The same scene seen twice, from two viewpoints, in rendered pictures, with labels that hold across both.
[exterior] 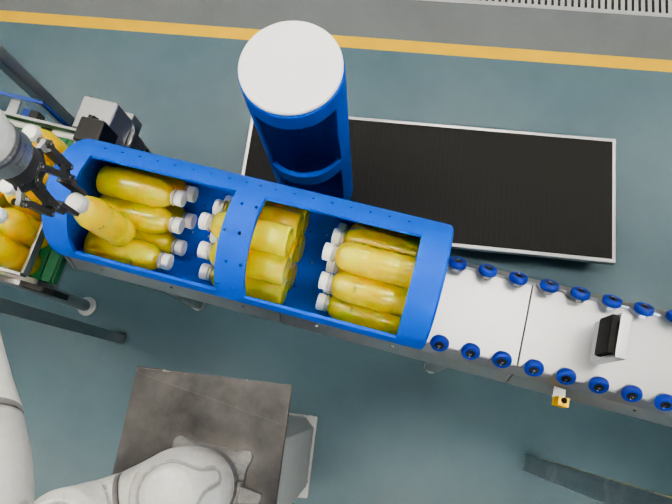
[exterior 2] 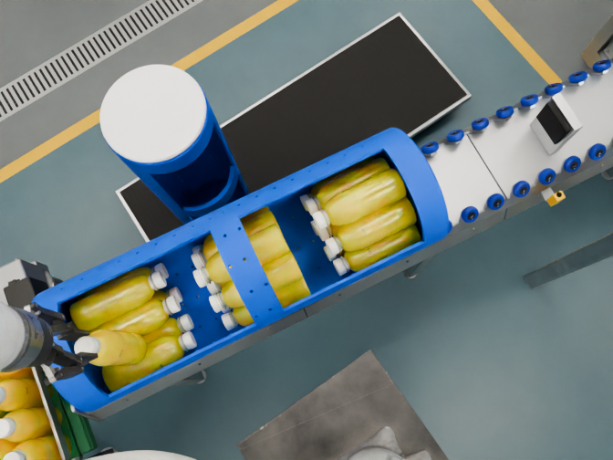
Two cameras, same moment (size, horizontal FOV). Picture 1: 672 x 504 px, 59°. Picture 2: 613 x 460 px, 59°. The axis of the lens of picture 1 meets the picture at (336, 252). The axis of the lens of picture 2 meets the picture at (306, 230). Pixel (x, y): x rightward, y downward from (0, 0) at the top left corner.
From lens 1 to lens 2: 0.30 m
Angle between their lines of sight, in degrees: 11
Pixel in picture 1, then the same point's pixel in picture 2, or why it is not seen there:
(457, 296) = not seen: hidden behind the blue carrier
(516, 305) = (468, 157)
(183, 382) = (285, 423)
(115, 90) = not seen: outside the picture
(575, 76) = not seen: outside the picture
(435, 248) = (402, 148)
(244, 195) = (220, 228)
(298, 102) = (183, 133)
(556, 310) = (497, 138)
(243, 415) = (355, 404)
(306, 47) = (152, 88)
